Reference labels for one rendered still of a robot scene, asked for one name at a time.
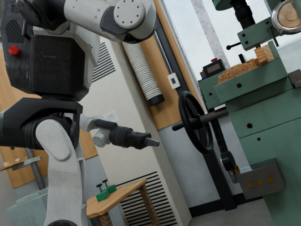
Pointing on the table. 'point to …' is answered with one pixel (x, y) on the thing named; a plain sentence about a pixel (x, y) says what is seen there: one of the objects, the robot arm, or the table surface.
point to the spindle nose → (243, 13)
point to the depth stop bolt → (271, 32)
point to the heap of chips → (242, 67)
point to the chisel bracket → (256, 35)
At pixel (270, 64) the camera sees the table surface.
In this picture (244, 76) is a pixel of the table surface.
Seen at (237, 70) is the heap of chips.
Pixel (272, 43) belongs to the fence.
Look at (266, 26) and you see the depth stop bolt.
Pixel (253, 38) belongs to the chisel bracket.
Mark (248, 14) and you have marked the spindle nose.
